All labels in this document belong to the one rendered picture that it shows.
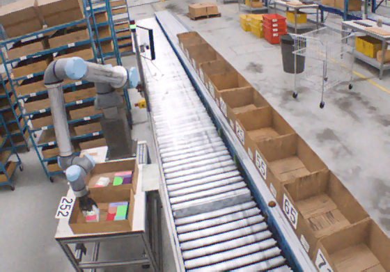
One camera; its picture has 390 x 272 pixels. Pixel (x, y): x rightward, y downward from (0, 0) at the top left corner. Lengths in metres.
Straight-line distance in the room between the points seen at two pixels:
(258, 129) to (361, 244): 1.20
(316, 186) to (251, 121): 0.80
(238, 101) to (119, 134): 1.00
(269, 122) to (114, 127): 1.14
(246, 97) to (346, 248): 1.58
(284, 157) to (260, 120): 0.41
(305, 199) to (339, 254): 0.41
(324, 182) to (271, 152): 0.42
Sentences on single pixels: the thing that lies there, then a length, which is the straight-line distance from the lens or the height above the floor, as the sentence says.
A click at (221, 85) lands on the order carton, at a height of 0.94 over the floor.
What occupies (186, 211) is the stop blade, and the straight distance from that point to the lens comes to 1.88.
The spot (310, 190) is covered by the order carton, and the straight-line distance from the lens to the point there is 1.74.
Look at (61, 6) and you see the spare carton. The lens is 3.16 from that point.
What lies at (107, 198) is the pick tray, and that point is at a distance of 2.10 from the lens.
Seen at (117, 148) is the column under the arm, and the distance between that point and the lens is 2.48.
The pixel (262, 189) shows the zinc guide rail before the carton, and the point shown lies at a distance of 1.80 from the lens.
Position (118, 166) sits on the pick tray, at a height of 0.80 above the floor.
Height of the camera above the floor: 2.09
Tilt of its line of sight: 30 degrees down
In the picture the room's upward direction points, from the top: 8 degrees counter-clockwise
